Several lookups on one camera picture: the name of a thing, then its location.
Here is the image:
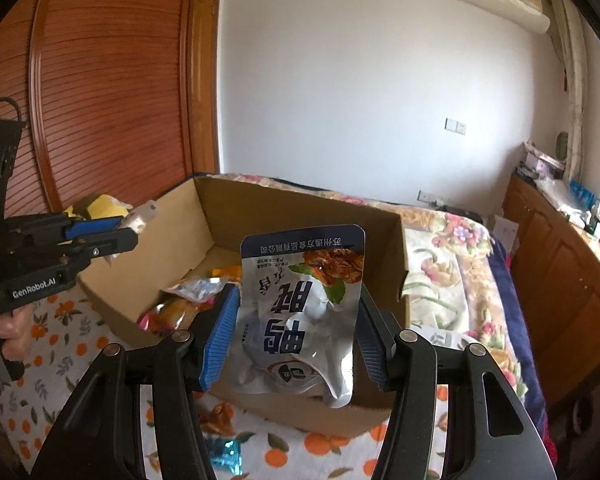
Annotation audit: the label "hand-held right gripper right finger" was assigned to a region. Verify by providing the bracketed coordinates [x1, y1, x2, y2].
[356, 292, 555, 480]

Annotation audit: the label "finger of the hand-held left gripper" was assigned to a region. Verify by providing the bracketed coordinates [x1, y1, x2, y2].
[62, 215, 131, 241]
[62, 230, 140, 266]

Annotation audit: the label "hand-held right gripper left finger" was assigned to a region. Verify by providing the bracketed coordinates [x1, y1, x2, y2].
[30, 282, 241, 480]

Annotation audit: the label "yellow snack packet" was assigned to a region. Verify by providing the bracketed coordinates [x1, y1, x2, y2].
[62, 194, 159, 267]

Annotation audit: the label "silver snack packet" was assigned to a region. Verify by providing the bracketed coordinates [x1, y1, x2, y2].
[228, 224, 368, 408]

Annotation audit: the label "cardboard box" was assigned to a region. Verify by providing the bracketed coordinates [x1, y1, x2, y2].
[77, 174, 411, 443]

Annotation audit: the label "person's left hand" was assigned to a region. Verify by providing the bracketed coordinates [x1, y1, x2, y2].
[0, 304, 37, 362]

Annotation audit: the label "yellow-orange snack packet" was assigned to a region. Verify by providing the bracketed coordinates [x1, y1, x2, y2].
[157, 300, 201, 331]

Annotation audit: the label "clear blue-white snack packet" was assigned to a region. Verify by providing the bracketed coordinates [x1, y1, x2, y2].
[162, 277, 225, 303]

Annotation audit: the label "pink snack packet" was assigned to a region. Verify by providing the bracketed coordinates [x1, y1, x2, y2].
[139, 310, 168, 333]

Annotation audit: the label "crumpled orange wrapper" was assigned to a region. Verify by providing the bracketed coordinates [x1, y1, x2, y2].
[197, 402, 235, 436]

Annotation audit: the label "floral blanket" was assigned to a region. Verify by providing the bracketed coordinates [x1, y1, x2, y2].
[220, 172, 530, 396]

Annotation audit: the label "shiny blue snack packet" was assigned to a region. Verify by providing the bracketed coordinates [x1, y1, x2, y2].
[207, 439, 243, 476]

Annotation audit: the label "orange print bedsheet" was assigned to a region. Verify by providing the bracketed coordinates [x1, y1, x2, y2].
[0, 290, 450, 480]

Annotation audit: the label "wooden wardrobe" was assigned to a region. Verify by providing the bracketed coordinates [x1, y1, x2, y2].
[0, 0, 223, 221]

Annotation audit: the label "dark blue blanket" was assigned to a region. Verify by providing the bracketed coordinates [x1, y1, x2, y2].
[490, 232, 548, 426]

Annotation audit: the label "small white box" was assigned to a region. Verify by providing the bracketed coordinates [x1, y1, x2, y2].
[490, 215, 520, 256]

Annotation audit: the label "wooden cabinet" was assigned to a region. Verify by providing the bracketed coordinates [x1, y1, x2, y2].
[502, 172, 600, 406]

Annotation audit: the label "pile of papers and bags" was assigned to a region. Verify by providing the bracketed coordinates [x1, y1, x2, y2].
[522, 140, 568, 181]

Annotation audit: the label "blue boxes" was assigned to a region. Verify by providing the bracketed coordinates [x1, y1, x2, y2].
[567, 180, 598, 206]

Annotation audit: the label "white wrapped pipe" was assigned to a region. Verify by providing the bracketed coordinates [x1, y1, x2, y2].
[550, 0, 593, 171]

